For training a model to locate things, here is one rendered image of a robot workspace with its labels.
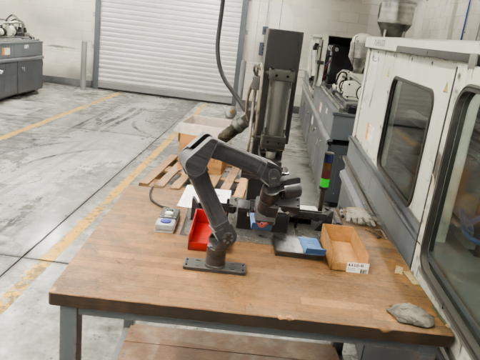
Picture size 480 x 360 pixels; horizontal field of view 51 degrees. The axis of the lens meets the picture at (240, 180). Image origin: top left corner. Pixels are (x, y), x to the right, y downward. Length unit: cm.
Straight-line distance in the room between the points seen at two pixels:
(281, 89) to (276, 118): 10
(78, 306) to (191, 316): 31
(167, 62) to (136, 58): 68
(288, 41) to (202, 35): 923
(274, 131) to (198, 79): 935
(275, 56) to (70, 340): 118
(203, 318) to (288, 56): 100
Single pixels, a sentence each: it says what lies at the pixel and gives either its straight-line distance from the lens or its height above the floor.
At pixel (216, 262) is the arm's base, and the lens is 159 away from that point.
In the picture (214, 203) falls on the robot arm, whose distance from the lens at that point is 151.
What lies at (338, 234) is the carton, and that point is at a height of 93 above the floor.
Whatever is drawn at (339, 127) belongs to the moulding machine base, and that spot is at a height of 83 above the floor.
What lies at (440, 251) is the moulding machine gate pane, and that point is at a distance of 178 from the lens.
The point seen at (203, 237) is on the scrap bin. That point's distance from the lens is 183.
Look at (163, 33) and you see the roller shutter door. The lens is 1128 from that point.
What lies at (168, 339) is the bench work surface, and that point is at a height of 22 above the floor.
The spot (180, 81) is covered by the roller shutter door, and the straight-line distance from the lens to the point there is 1124.
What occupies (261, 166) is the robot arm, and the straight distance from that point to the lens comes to 152.
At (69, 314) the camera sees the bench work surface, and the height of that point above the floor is 82.
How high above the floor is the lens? 164
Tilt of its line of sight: 17 degrees down
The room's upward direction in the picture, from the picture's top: 7 degrees clockwise
